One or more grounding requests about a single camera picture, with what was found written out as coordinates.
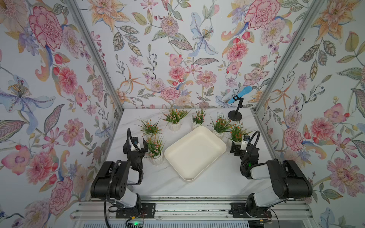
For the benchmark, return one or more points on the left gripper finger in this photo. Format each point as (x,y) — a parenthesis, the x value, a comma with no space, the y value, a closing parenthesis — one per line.
(126,147)
(145,146)

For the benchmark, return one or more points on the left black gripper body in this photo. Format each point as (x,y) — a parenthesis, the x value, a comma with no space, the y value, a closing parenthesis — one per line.
(139,155)

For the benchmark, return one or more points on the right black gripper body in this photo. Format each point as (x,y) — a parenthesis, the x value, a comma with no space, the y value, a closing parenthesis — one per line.
(238,152)

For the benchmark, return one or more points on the potted plant pink flowers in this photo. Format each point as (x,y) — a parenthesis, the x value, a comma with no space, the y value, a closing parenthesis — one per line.
(155,150)

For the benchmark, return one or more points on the potted plant red flowers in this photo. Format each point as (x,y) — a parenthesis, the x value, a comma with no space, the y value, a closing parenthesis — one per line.
(221,125)
(237,131)

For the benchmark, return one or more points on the cream storage tray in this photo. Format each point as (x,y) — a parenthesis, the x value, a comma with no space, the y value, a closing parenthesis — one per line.
(194,152)

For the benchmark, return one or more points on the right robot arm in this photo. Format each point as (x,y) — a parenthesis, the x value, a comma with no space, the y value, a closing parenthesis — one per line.
(287,179)

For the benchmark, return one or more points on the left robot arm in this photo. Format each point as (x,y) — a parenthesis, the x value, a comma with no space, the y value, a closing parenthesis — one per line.
(113,178)

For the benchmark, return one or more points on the potted plant orange flowers left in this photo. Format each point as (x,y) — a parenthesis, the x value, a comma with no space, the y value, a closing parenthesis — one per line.
(149,129)

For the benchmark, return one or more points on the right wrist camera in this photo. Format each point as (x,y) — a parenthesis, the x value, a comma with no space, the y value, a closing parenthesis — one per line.
(245,141)

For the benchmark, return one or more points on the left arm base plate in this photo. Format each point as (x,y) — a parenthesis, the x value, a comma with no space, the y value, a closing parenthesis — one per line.
(143,210)

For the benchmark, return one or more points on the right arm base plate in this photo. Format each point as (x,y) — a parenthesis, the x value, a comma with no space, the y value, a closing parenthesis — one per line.
(241,210)

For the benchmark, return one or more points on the aluminium mounting rail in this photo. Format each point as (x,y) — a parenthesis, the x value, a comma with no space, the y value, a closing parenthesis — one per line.
(196,208)

